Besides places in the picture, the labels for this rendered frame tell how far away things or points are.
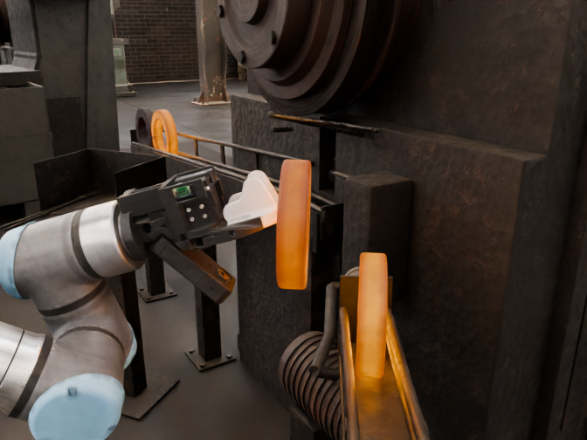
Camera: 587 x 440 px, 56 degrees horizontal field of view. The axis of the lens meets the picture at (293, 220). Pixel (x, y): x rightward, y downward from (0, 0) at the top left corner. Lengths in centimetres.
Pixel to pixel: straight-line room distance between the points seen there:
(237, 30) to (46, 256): 62
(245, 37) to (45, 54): 283
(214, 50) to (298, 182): 758
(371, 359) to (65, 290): 38
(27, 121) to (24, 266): 267
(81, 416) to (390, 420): 33
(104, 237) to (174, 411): 110
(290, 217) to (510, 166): 39
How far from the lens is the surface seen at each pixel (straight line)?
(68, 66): 391
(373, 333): 64
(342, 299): 79
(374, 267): 66
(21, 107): 337
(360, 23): 94
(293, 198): 59
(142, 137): 222
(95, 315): 75
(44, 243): 72
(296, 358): 97
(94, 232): 68
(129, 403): 177
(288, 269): 61
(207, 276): 69
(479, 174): 90
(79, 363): 66
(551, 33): 89
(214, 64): 816
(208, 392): 177
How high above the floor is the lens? 105
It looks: 19 degrees down
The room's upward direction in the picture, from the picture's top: straight up
